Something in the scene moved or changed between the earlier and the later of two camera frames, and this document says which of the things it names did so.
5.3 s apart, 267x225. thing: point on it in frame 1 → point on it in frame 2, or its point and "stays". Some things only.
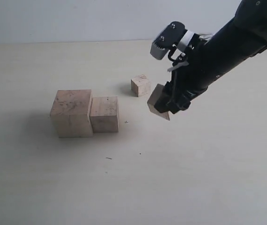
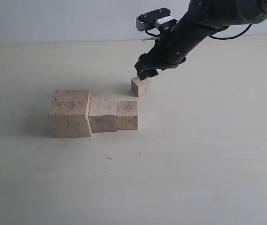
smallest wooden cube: [140, 85] stays
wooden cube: [152, 100] → [127, 115]
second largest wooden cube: [104, 114] stays
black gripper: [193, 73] → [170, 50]
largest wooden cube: [70, 113] stays
